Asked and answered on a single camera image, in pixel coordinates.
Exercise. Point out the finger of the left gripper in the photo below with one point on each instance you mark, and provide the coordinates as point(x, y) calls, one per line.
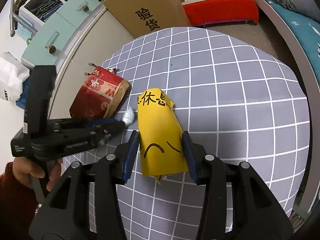
point(106, 128)

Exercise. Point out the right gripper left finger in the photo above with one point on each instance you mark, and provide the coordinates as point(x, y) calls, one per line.
point(84, 202)

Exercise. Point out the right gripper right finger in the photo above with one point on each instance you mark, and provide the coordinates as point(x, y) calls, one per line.
point(237, 202)

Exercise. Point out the red paper cup bag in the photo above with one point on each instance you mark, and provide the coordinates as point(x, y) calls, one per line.
point(99, 96)

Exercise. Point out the yellow paper bag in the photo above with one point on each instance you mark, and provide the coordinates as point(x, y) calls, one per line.
point(161, 152)

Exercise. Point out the person's left hand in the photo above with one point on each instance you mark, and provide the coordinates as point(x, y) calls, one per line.
point(22, 168)

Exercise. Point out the blue gift bag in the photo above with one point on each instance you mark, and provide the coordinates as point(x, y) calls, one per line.
point(22, 99)

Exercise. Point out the white paper shopping bag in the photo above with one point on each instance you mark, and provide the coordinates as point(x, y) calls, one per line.
point(12, 75)

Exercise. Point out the white low cabinet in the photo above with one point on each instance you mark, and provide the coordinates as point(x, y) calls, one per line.
point(100, 36)

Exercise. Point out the purple checkered tablecloth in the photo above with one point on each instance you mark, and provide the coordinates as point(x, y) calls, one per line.
point(237, 101)

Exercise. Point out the metal stair handrail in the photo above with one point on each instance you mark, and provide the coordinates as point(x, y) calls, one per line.
point(13, 17)

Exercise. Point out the large cardboard box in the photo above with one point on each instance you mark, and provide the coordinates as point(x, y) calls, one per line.
point(141, 17)

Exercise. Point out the red low bench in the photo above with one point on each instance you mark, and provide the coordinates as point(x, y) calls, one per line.
point(207, 12)

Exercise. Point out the teal bunk bed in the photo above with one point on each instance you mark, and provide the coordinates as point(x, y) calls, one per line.
point(311, 192)

